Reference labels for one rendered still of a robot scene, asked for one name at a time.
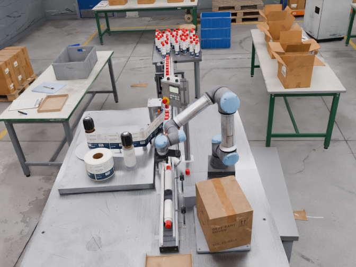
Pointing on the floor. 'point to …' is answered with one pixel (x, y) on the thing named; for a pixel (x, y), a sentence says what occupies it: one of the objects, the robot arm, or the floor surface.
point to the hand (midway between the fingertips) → (168, 161)
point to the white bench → (73, 86)
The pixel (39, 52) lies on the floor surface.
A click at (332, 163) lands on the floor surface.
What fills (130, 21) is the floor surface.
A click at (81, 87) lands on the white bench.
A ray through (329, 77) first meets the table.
